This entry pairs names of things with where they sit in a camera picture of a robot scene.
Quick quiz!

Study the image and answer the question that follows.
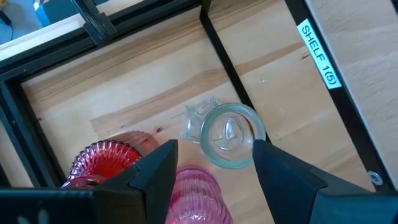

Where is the white shelf label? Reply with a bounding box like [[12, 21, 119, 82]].
[[297, 18, 343, 90]]

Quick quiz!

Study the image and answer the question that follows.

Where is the red tall ribbed vase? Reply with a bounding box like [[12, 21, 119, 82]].
[[60, 130, 159, 190]]

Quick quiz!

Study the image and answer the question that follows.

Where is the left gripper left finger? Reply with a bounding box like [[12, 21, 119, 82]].
[[93, 139, 179, 224]]

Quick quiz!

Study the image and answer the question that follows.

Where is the clear conical glass vase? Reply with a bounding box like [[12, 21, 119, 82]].
[[180, 96, 267, 170]]

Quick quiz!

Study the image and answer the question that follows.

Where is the pink round ribbed vase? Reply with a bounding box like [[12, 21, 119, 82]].
[[164, 165, 234, 224]]

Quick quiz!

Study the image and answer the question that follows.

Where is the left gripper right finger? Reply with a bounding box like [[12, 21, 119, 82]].
[[252, 139, 371, 224]]

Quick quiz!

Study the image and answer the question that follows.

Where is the silver shelf bolt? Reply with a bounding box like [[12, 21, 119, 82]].
[[367, 170, 384, 187]]

